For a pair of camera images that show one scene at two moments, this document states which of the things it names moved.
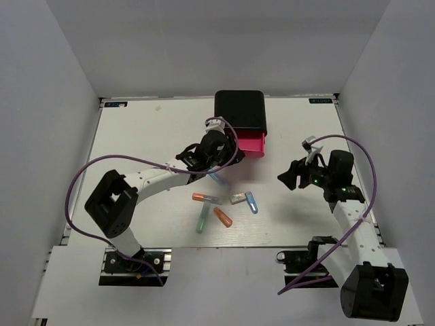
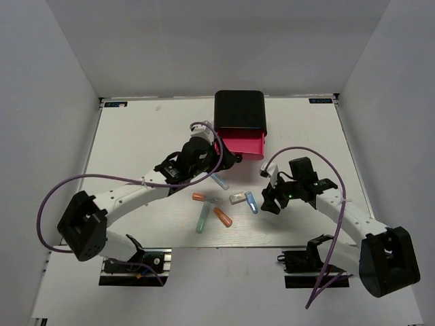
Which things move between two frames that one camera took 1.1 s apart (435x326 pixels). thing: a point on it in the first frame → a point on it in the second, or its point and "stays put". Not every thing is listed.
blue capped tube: [251, 202] stays put
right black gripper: [298, 168] → [269, 195]
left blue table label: [115, 104] stays put
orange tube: [222, 216] stays put
